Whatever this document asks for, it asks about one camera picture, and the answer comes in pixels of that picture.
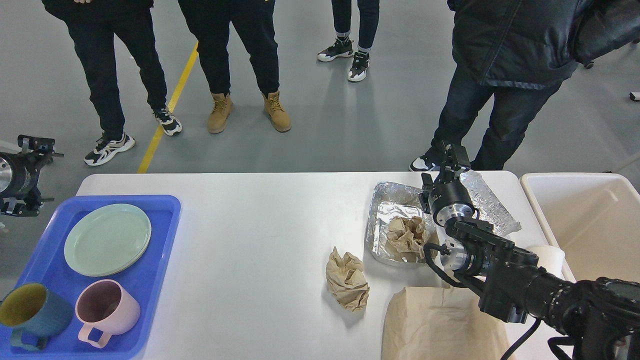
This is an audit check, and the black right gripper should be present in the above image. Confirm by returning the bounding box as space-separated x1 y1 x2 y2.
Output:
419 142 476 227

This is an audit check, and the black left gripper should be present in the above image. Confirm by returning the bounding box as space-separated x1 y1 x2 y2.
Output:
0 134 65 217

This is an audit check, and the aluminium foil tray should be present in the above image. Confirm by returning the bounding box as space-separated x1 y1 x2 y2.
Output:
365 181 438 269

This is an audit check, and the mint green plate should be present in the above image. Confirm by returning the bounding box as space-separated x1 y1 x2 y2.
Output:
64 203 153 277

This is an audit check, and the teal mug yellow inside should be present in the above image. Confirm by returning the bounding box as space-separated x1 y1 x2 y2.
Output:
0 282 74 352

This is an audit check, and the pink mug maroon inside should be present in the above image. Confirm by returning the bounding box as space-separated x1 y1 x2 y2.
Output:
75 279 141 349

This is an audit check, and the brown paper bag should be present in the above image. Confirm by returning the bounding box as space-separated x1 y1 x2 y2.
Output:
381 287 510 360

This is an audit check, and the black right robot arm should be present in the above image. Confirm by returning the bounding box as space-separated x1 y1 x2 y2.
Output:
419 143 640 360

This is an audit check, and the crumpled aluminium foil sheet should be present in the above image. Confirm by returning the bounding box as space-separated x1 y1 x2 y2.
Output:
460 170 522 237

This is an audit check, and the blue plastic tray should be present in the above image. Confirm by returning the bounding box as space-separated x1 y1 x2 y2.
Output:
0 194 181 360

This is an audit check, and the pink plate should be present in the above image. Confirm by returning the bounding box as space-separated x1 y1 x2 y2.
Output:
64 235 150 277

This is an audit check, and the person in black puffer jacket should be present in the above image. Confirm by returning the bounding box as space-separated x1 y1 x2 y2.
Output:
409 0 639 172

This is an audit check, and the white paper cup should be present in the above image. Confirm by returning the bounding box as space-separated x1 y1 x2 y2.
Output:
526 244 565 280

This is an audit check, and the beige plastic bin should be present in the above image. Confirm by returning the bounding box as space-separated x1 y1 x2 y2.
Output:
519 172 640 282

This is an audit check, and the person in black at left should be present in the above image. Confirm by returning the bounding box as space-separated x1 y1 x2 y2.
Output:
42 0 183 167

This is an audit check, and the crumpled brown paper ball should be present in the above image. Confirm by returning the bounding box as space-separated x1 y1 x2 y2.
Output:
326 247 370 313

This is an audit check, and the person in background with sneakers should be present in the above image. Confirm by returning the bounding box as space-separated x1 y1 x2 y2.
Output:
317 0 381 83

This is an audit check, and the person with tan boots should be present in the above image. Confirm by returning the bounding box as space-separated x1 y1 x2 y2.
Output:
177 0 292 135

